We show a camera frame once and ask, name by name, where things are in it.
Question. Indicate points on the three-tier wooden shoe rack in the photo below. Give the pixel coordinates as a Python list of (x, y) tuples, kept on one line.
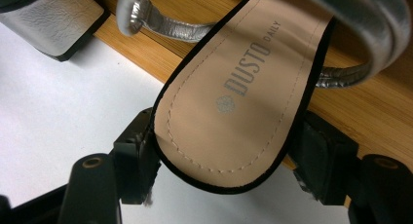
[(357, 113)]

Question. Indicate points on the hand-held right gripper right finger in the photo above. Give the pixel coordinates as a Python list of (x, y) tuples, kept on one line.
[(324, 159)]

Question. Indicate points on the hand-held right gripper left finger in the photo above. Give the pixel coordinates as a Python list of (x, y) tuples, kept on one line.
[(134, 159)]

